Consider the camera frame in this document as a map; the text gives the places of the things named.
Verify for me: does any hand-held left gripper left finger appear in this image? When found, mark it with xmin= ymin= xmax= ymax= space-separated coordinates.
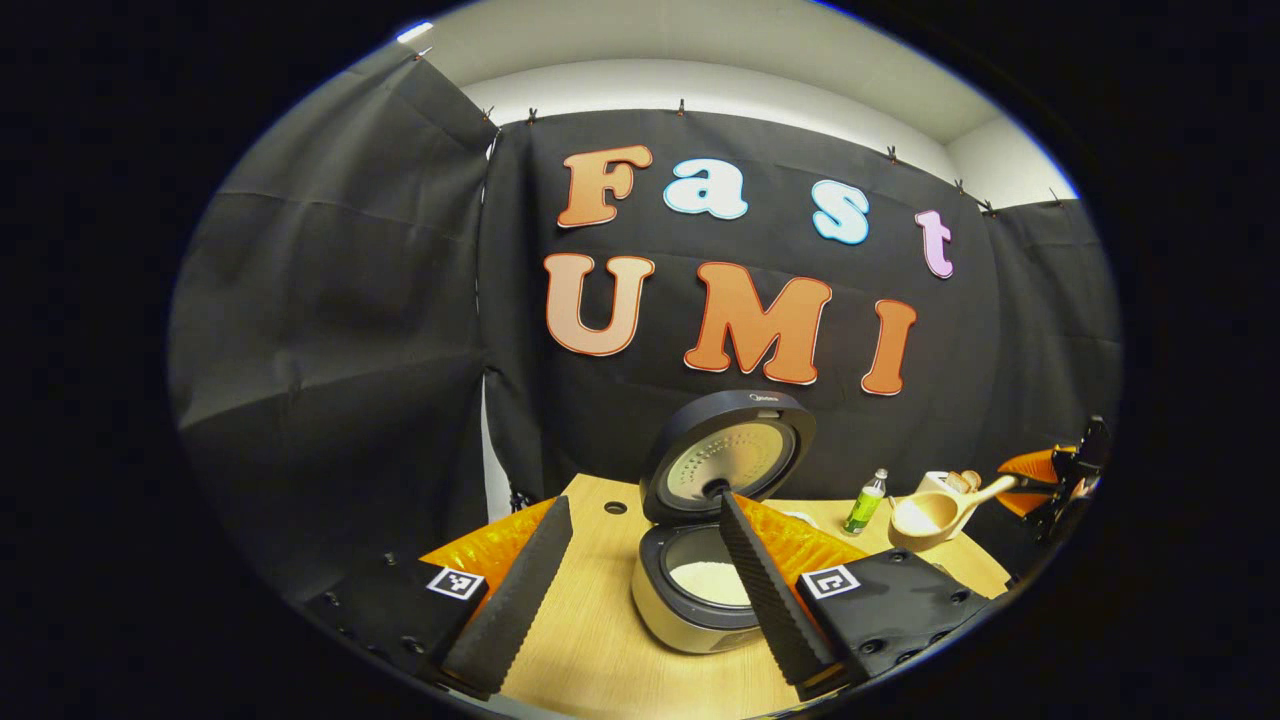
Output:
xmin=300 ymin=495 xmax=576 ymax=701

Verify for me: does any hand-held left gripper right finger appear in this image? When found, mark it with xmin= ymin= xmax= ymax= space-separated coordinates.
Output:
xmin=718 ymin=490 xmax=1003 ymax=703

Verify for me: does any wooden spoon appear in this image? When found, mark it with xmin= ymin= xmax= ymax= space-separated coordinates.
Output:
xmin=888 ymin=474 xmax=1021 ymax=553

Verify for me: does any dark grey rice cooker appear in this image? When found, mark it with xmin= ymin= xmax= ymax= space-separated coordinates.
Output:
xmin=630 ymin=390 xmax=818 ymax=656

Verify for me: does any white toaster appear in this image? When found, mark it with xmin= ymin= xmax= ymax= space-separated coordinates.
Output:
xmin=915 ymin=470 xmax=991 ymax=501

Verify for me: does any green label plastic bottle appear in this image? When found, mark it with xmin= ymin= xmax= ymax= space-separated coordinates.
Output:
xmin=842 ymin=468 xmax=889 ymax=537

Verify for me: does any black backdrop cloth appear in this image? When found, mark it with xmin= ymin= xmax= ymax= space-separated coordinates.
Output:
xmin=168 ymin=50 xmax=1123 ymax=611

